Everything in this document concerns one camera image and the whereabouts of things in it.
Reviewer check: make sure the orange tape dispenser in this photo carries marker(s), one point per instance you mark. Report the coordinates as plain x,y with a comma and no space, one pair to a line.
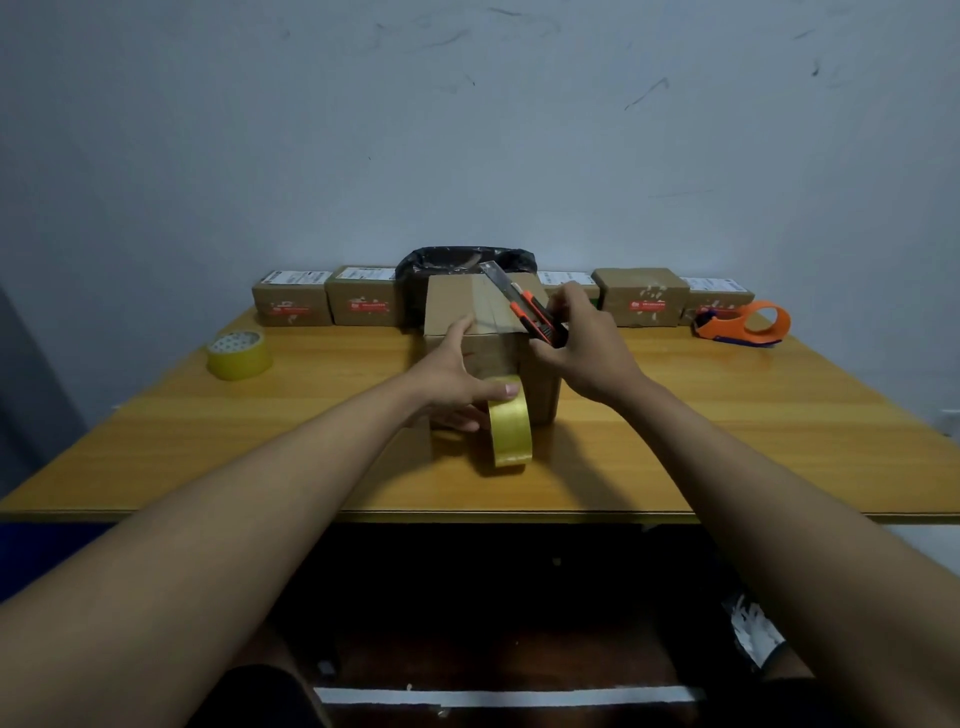
780,322

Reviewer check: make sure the small brown labelled cardboard box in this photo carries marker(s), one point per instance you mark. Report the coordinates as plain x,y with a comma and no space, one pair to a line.
291,304
645,296
364,300
716,292
574,283

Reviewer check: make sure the yellow packing tape roll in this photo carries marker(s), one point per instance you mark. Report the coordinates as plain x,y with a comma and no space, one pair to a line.
511,431

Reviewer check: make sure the large brown cardboard box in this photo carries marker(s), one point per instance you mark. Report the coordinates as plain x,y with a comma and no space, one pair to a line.
495,352

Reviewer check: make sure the yellow tape roll white core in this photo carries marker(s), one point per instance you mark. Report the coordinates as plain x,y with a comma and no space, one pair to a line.
240,360

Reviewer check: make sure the person's right forearm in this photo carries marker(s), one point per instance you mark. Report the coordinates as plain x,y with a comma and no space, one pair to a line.
787,547

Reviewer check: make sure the person's left hand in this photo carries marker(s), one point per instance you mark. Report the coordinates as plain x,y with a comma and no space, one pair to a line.
439,379

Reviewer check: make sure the orange black utility knife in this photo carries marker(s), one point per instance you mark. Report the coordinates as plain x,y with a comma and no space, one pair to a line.
525,304

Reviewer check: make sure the person's left leg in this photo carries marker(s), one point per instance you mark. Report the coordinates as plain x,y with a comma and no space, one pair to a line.
262,690

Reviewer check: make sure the black trash bag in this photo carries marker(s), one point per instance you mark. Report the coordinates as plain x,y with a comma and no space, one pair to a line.
442,262

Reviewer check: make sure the person's right fingers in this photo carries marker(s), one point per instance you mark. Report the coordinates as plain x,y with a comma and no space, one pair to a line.
564,311

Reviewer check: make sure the person's left thumb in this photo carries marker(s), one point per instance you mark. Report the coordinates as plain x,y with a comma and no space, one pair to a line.
495,391

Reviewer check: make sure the white black shoe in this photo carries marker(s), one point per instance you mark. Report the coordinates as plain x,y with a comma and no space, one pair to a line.
757,630

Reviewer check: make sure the person's left forearm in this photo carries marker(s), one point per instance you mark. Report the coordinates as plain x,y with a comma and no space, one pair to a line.
225,555

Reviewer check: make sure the person's right hand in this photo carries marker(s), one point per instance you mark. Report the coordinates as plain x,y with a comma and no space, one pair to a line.
596,356

